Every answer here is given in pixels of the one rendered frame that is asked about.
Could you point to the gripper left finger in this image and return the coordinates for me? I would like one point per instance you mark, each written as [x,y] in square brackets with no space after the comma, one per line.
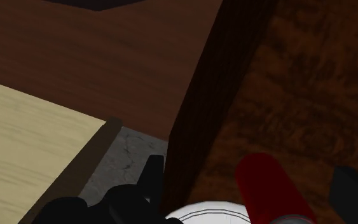
[126,204]

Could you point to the white round plate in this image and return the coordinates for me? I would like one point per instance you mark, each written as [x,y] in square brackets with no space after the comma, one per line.
[206,216]

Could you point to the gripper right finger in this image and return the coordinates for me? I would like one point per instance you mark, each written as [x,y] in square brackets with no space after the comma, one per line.
[357,198]

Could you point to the light wooden table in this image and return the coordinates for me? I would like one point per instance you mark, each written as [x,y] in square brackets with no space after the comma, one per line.
[17,149]

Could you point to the red cylinder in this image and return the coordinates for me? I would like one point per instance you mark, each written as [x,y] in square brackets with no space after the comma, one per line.
[265,186]

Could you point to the reddish-brown wooden cabinet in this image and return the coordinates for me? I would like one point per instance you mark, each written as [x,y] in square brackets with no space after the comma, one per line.
[104,62]

